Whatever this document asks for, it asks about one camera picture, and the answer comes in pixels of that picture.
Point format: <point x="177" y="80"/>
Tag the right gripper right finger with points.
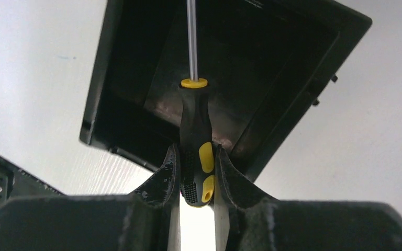
<point x="233" y="186"/>

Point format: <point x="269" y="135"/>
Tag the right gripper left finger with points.
<point x="162" y="188"/>

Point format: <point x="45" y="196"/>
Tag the black yellow screwdriver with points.
<point x="198" y="179"/>

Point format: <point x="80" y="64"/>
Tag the black plastic bin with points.
<point x="266" y="63"/>

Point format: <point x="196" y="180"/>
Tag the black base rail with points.
<point x="3" y="180"/>

